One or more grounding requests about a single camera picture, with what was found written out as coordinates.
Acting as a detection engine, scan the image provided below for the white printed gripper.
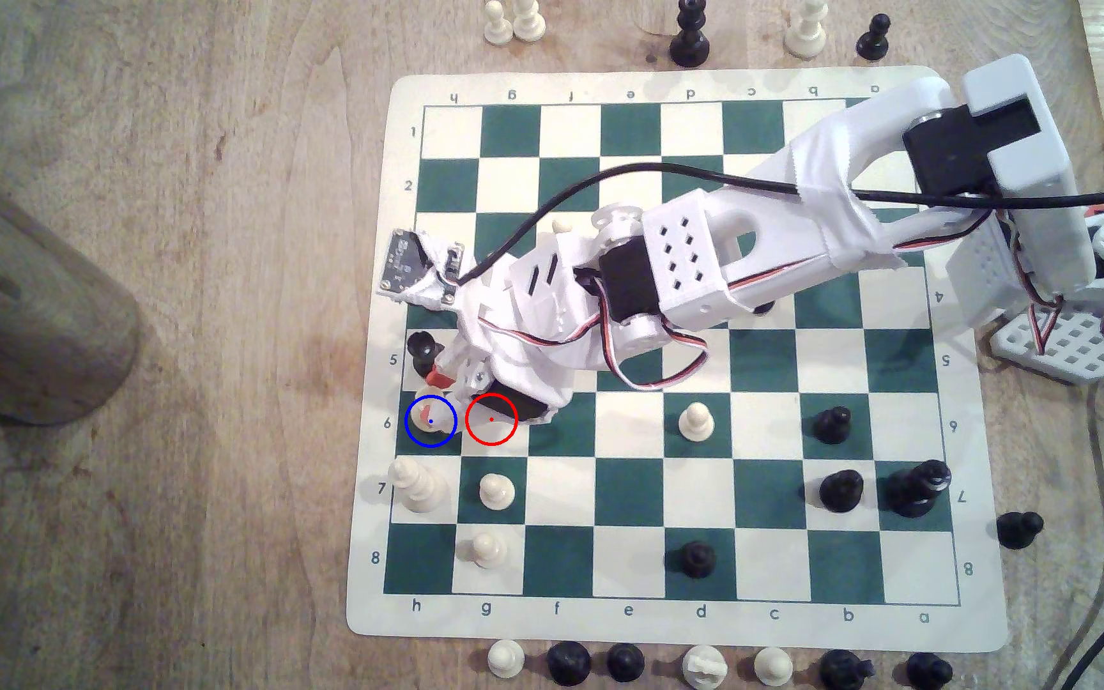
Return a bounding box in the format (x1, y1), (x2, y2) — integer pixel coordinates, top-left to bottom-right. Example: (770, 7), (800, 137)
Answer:
(413, 234), (613, 429)

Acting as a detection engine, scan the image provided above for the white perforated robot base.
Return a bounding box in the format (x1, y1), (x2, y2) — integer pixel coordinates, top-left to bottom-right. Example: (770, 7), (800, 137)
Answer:
(954, 206), (1104, 385)

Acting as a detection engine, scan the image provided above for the white chess queen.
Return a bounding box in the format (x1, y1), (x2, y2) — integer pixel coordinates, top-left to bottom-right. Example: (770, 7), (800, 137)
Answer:
(389, 456), (448, 514)

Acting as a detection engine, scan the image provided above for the green white chess mat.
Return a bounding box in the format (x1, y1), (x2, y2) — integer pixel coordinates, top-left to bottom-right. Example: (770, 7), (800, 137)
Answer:
(346, 65), (1010, 655)

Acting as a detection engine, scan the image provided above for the white chess knight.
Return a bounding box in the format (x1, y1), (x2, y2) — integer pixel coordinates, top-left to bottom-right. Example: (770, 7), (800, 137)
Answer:
(682, 645), (728, 690)

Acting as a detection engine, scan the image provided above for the black chess queen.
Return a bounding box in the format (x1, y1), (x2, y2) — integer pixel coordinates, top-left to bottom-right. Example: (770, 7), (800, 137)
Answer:
(882, 460), (953, 519)

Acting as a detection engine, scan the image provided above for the black chess knight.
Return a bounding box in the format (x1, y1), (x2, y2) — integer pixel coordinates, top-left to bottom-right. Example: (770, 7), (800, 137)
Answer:
(818, 650), (874, 690)

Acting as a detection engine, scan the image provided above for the tall white chess piece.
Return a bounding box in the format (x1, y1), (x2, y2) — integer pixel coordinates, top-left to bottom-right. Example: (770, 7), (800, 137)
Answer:
(784, 0), (829, 57)

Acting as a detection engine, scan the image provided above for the brushed metal cylinder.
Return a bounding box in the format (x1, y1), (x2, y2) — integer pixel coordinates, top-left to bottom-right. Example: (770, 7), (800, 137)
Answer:
(0, 144), (144, 427)

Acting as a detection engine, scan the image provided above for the small camera circuit board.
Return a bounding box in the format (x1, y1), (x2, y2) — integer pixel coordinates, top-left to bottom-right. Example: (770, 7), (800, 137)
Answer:
(379, 228), (467, 310)

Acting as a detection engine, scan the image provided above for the black camera cable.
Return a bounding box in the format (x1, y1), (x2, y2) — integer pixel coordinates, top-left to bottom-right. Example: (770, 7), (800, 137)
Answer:
(456, 161), (1104, 286)

